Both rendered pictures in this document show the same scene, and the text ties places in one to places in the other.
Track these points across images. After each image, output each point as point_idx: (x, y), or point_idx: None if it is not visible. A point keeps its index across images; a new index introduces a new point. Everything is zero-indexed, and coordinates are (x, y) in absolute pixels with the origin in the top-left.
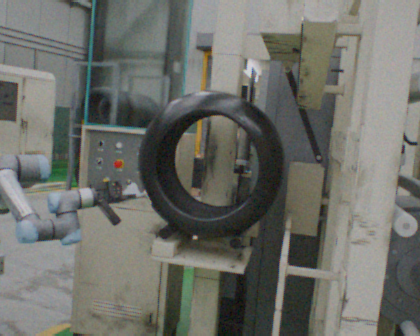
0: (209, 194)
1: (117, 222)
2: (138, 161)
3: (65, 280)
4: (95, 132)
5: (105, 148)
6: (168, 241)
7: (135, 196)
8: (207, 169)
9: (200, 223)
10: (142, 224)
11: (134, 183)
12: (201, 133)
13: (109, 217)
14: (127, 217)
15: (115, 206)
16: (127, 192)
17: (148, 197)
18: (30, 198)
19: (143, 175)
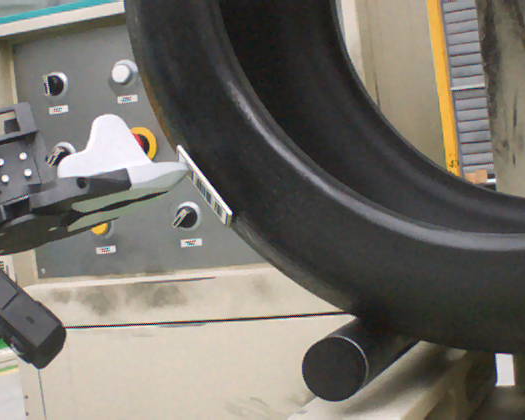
0: None
1: (43, 343)
2: (125, 8)
3: None
4: (30, 48)
5: (76, 99)
6: (366, 411)
7: (125, 182)
8: (501, 39)
9: None
10: (272, 375)
11: (113, 116)
12: (455, 129)
13: None
14: (206, 357)
15: (151, 321)
16: (79, 169)
17: (206, 181)
18: (13, 381)
19: (158, 66)
